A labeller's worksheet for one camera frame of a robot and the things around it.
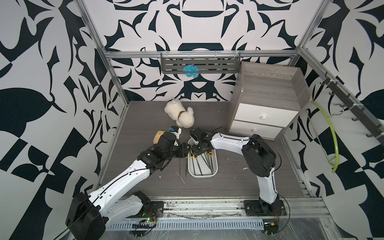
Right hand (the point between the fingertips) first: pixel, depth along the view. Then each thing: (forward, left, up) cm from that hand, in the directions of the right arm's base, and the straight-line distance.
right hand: (196, 147), depth 95 cm
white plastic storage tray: (-12, -3, -1) cm, 12 cm away
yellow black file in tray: (-6, +3, 0) cm, 7 cm away
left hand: (-6, +5, +16) cm, 18 cm away
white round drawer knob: (+6, -36, +22) cm, 43 cm away
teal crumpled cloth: (+35, +3, +34) cm, 49 cm away
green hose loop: (-10, -60, +29) cm, 67 cm away
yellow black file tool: (-13, +6, +3) cm, 14 cm away
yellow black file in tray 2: (-7, 0, -1) cm, 7 cm away
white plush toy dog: (+23, +13, +10) cm, 28 cm away
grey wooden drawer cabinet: (+12, -37, +30) cm, 49 cm away
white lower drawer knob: (+7, -36, +7) cm, 38 cm away
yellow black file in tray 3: (-5, -8, 0) cm, 10 cm away
